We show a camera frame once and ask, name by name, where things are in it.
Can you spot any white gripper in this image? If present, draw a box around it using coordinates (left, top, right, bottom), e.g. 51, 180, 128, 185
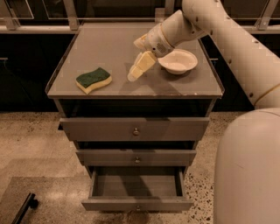
127, 24, 174, 81

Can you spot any white bowl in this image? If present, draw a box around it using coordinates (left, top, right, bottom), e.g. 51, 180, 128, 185
158, 49, 198, 75

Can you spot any green and yellow sponge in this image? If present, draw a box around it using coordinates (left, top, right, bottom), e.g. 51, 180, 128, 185
76, 67, 112, 95

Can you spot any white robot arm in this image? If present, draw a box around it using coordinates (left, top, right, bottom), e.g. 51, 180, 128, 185
128, 0, 280, 224

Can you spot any grey drawer cabinet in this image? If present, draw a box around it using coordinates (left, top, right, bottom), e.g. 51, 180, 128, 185
45, 22, 225, 213

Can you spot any grey top drawer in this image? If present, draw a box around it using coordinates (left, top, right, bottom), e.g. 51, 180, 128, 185
59, 117, 209, 142

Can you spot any grey drawer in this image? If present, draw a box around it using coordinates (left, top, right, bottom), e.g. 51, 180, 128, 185
59, 117, 209, 142
76, 150, 196, 166
82, 166, 193, 212

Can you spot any grey middle drawer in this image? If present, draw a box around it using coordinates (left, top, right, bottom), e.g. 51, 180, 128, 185
76, 150, 196, 166

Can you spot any grey bottom drawer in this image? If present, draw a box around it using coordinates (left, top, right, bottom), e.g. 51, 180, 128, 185
82, 166, 193, 212

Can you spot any metal railing with glass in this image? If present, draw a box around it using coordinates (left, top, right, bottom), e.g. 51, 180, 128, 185
0, 0, 280, 34

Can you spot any black bar on floor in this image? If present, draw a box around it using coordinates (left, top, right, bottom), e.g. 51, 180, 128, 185
11, 193, 39, 224

